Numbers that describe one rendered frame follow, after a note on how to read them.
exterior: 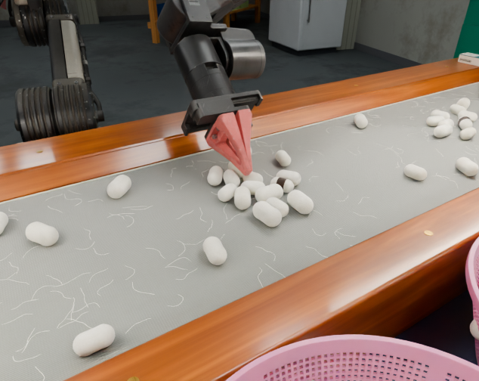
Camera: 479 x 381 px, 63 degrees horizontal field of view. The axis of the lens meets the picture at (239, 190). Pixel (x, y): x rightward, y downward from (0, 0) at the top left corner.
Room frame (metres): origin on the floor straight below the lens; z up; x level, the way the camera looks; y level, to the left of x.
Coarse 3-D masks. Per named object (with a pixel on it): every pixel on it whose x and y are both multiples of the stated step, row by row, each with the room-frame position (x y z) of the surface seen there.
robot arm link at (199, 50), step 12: (192, 36) 0.56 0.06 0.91; (204, 36) 0.56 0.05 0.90; (180, 48) 0.55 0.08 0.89; (192, 48) 0.54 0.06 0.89; (204, 48) 0.54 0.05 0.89; (216, 48) 0.59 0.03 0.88; (180, 60) 0.54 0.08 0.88; (192, 60) 0.53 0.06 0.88; (204, 60) 0.53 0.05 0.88; (216, 60) 0.54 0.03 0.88; (228, 60) 0.57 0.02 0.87
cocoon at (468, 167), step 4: (456, 160) 0.49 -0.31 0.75; (460, 160) 0.48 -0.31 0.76; (464, 160) 0.48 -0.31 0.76; (468, 160) 0.48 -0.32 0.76; (456, 164) 0.49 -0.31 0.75; (460, 164) 0.48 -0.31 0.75; (464, 164) 0.48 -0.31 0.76; (468, 164) 0.47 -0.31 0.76; (472, 164) 0.47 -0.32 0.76; (476, 164) 0.47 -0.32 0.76; (460, 168) 0.48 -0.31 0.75; (464, 168) 0.47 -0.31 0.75; (468, 168) 0.47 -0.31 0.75; (472, 168) 0.46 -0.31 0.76; (476, 168) 0.46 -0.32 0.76; (464, 172) 0.47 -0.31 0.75; (468, 172) 0.46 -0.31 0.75; (472, 172) 0.46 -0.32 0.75; (476, 172) 0.46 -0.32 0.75
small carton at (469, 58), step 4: (460, 56) 1.03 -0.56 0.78; (464, 56) 1.02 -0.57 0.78; (468, 56) 1.01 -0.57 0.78; (472, 56) 1.00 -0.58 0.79; (476, 56) 1.00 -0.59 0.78; (460, 60) 1.02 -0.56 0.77; (464, 60) 1.02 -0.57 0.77; (468, 60) 1.01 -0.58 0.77; (472, 60) 1.00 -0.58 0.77; (476, 60) 0.99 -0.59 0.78; (472, 64) 1.00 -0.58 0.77; (476, 64) 0.99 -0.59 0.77
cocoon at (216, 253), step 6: (210, 240) 0.30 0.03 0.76; (216, 240) 0.30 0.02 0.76; (204, 246) 0.30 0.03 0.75; (210, 246) 0.29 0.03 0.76; (216, 246) 0.29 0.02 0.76; (222, 246) 0.30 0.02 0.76; (210, 252) 0.29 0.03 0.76; (216, 252) 0.29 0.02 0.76; (222, 252) 0.29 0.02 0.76; (210, 258) 0.28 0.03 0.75; (216, 258) 0.28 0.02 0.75; (222, 258) 0.28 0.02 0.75; (216, 264) 0.28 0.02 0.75
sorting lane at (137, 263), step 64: (320, 128) 0.64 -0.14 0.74; (384, 128) 0.64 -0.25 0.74; (64, 192) 0.42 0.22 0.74; (128, 192) 0.42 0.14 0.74; (192, 192) 0.42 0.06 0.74; (320, 192) 0.43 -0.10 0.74; (384, 192) 0.43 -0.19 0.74; (448, 192) 0.43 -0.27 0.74; (0, 256) 0.30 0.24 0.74; (64, 256) 0.30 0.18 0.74; (128, 256) 0.30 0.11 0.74; (192, 256) 0.30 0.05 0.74; (256, 256) 0.30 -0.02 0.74; (320, 256) 0.30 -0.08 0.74; (0, 320) 0.22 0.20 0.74; (64, 320) 0.22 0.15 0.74; (128, 320) 0.22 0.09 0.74; (192, 320) 0.22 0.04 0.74
